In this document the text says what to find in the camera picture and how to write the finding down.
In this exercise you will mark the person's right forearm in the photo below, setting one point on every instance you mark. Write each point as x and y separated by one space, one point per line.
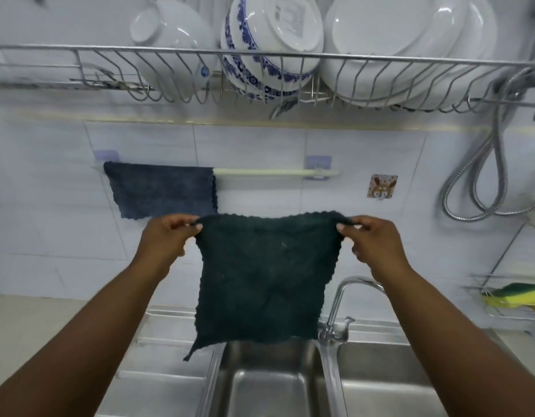
458 349

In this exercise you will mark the person's left thumb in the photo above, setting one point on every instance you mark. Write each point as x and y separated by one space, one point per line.
193 228

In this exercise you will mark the stainless steel double sink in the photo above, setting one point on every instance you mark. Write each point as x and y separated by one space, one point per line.
276 377

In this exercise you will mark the cartoon adhesive wall hook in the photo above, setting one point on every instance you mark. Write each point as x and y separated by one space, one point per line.
382 187

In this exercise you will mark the large white plate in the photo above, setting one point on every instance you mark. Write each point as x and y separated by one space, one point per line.
393 43

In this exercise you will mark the chrome sink faucet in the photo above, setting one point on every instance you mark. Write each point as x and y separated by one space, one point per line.
341 312

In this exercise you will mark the dark green dish cloth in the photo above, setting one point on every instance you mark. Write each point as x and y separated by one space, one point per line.
263 277

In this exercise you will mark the yellow green sponge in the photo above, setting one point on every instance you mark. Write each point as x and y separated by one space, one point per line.
517 295

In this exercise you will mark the person's left forearm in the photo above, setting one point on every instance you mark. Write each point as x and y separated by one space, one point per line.
72 345

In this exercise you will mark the person's right hand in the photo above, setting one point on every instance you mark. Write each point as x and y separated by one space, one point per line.
376 247

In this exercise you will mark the dark blue dish cloth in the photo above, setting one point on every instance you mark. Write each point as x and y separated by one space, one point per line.
163 191

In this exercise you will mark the person's left hand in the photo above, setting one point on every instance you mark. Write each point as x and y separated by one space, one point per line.
162 241

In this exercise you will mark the person's right thumb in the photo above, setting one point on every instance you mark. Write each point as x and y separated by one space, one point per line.
349 229

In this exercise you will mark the white towel bar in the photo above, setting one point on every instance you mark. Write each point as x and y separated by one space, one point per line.
276 172

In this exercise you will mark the blue patterned white bowl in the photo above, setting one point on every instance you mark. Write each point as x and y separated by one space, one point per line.
272 43

